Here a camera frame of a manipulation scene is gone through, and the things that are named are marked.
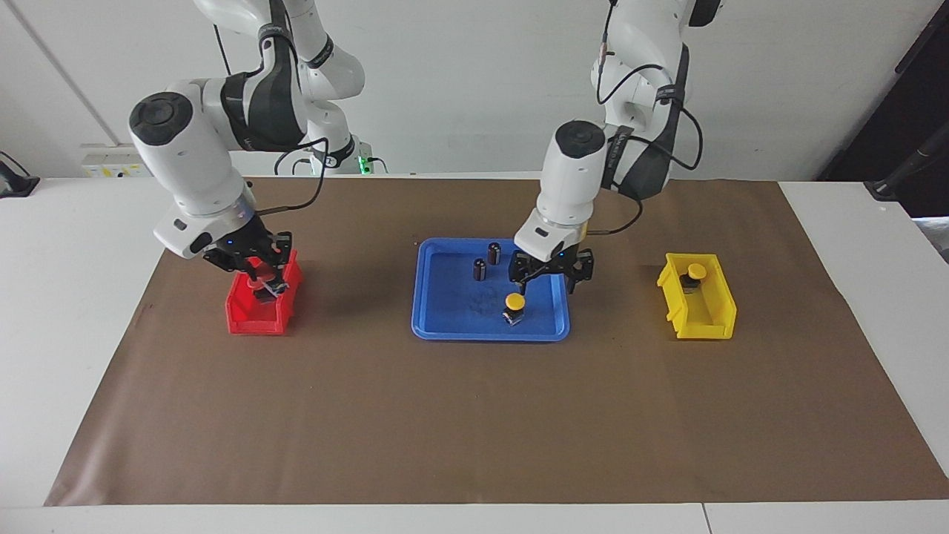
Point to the red push button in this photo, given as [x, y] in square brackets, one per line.
[261, 282]

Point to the black desk clamp device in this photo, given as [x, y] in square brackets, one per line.
[15, 185]

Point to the black cylindrical capacitor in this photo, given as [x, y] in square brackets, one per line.
[480, 270]
[494, 254]

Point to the yellow plastic bin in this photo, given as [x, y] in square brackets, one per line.
[704, 330]

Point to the white power strip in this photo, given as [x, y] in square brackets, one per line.
[104, 162]

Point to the brown paper table mat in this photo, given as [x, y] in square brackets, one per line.
[474, 415]

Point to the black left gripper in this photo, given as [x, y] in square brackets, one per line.
[552, 268]

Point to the blue plastic tray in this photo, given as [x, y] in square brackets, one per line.
[452, 311]

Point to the red plastic bin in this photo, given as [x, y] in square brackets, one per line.
[248, 322]

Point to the yellow push button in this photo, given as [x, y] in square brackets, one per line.
[514, 300]
[695, 271]

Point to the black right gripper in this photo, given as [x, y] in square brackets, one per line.
[248, 248]

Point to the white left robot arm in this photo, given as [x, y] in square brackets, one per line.
[571, 185]

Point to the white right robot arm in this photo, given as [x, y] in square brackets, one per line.
[193, 170]

